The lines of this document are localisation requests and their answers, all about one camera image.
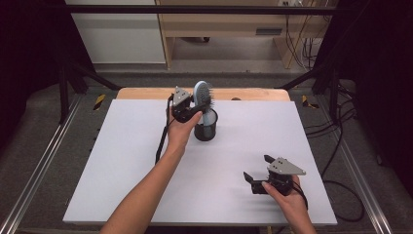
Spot hand-held gripper cable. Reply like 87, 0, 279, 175
291, 179, 365, 224
154, 94, 175, 166

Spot yellow black tape marker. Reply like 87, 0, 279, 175
301, 95, 321, 110
93, 94, 107, 112

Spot white cabinet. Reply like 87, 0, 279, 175
64, 0, 167, 64

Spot person's left hand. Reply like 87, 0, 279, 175
166, 107, 204, 154

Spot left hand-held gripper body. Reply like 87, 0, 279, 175
169, 85, 203, 124

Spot hanging black cables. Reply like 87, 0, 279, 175
284, 14, 323, 71

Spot person's right hand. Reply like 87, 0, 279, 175
260, 175, 310, 222

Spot wooden desk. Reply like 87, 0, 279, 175
155, 0, 339, 70

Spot black mesh pen holder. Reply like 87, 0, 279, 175
193, 108, 219, 142

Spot aluminium rail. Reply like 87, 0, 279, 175
0, 94, 84, 234
316, 94, 394, 234

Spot black curtain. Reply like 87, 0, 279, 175
316, 0, 413, 196
0, 0, 95, 147

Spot black metal stand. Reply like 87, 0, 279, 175
276, 60, 343, 122
57, 60, 122, 125

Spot light blue hairbrush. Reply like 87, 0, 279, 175
192, 80, 217, 127

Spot white power strip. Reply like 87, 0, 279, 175
278, 0, 304, 8

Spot wooden table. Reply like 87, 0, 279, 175
116, 87, 291, 102

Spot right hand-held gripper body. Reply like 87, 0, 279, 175
250, 157, 307, 197

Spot black floor cables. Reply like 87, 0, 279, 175
304, 80, 358, 178

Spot left hand-held gripper cable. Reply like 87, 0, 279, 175
154, 94, 175, 166

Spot black horizontal frame bar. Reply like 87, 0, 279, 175
64, 4, 339, 16

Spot right hand-held gripper cable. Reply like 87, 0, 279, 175
291, 179, 365, 224

